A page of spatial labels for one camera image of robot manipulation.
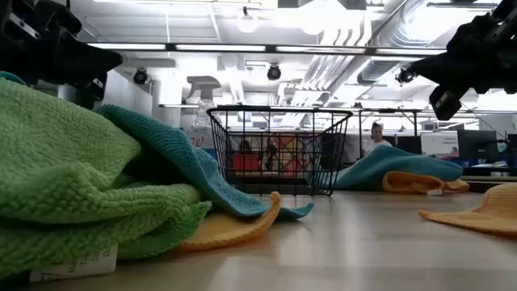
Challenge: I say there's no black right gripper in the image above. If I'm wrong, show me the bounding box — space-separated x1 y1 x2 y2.
407 0 517 122

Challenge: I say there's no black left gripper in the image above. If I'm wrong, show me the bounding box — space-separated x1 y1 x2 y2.
0 0 124 111

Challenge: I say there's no green microfiber towel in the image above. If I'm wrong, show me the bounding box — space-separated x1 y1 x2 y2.
0 200 213 281
0 76 203 226

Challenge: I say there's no teal microfiber towel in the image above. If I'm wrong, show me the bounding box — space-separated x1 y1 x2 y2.
0 70 315 222
309 144 464 192

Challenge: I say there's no orange microfiber towel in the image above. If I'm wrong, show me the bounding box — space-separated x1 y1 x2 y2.
418 182 517 238
173 191 283 254
381 170 471 195

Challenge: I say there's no black wire basket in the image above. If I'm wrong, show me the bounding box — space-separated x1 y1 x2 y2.
206 105 354 198

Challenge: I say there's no black ceiling spotlight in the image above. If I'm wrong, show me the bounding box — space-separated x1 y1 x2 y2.
267 63 283 82
395 66 417 85
132 67 149 86

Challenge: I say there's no white printed sign board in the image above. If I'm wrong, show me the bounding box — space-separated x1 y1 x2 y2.
420 132 460 158

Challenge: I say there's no black computer monitor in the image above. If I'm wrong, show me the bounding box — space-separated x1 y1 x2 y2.
457 129 498 161
395 136 422 157

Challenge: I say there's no person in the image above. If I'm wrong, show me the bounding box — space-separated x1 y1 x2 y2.
362 122 394 157

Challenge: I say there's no clear glass cleaner spray bottle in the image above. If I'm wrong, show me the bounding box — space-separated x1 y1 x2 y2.
183 75 223 162

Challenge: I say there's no round white pendant lamp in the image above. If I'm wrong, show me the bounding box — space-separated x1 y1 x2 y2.
237 6 260 35

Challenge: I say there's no black overhead light bar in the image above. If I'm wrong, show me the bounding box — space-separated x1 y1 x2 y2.
86 42 448 56

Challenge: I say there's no silver ventilation duct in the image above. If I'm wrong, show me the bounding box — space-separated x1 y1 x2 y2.
357 0 457 84

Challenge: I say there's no black metal stand frame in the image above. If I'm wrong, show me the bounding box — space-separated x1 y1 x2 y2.
352 107 423 159

